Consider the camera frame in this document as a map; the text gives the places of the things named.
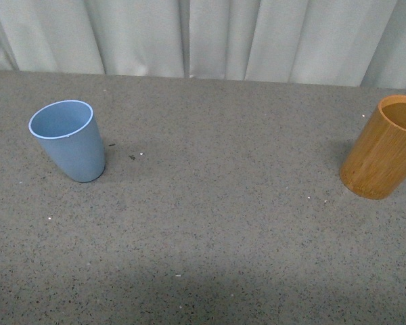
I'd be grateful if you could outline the blue plastic cup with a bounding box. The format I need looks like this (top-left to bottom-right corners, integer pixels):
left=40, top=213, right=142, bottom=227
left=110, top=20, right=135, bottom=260
left=28, top=100, right=106, bottom=183

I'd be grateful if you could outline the bamboo chopstick holder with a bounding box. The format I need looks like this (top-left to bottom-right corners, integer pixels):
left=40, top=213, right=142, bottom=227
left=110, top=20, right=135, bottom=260
left=340, top=95, right=406, bottom=200

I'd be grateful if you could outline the white pleated curtain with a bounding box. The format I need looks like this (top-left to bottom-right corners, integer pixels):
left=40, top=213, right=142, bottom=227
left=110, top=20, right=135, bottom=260
left=0, top=1, right=406, bottom=89

